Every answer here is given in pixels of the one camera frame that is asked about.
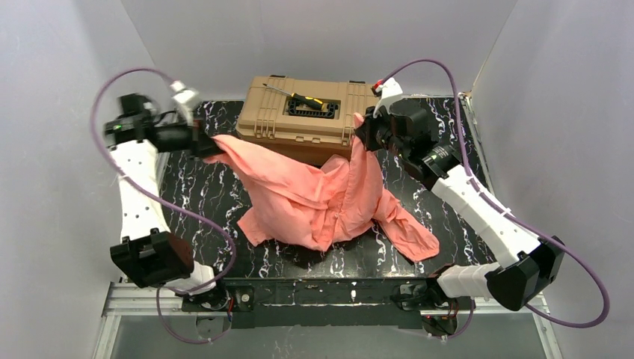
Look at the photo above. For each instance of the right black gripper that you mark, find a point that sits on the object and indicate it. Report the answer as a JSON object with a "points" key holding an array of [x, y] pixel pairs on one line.
{"points": [[369, 131]]}

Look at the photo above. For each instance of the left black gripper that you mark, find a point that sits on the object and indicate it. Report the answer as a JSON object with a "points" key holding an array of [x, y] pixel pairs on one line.
{"points": [[197, 140]]}

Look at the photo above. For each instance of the pink jacket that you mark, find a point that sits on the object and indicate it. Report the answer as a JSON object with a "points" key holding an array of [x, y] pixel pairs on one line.
{"points": [[298, 204]]}

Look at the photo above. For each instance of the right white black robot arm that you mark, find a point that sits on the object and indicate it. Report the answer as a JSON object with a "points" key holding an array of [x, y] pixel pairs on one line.
{"points": [[525, 263]]}

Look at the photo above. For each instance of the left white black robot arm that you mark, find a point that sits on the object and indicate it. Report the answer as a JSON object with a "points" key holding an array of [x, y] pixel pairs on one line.
{"points": [[149, 254]]}

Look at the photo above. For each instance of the tan plastic toolbox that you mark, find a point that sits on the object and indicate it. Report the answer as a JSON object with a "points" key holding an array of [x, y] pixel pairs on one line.
{"points": [[306, 139]]}

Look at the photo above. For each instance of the black yellow screwdriver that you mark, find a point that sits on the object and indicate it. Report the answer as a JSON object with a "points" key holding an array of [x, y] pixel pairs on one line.
{"points": [[313, 103]]}

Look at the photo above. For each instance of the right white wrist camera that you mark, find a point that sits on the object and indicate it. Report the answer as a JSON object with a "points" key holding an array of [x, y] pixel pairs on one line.
{"points": [[387, 91]]}

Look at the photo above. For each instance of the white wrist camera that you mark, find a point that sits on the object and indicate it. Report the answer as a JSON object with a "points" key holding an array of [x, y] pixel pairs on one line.
{"points": [[186, 100], [387, 91]]}

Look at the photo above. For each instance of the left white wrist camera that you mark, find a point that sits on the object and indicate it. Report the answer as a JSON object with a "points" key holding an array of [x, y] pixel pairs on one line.
{"points": [[186, 100]]}

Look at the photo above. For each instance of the black toolbox handle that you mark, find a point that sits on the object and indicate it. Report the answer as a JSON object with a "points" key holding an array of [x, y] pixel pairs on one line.
{"points": [[297, 109]]}

